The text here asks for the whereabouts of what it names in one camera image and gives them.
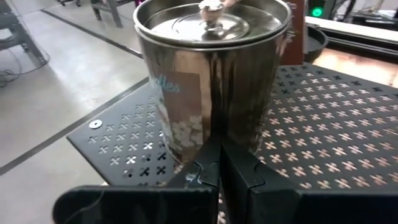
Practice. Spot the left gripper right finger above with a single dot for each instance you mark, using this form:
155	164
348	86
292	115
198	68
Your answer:
295	208

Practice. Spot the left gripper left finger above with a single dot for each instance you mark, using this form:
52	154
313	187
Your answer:
140	205

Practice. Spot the black perforated metal shelf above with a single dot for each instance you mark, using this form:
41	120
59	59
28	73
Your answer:
326	124

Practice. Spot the green potted plant black pot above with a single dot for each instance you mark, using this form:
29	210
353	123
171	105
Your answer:
315	46

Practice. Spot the grey metal table legs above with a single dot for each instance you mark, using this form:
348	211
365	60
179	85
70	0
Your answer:
115	14

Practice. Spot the grey metal stand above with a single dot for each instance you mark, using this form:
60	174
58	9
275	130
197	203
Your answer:
18	34

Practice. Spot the black aluminium table frame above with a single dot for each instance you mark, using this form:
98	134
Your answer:
367	46

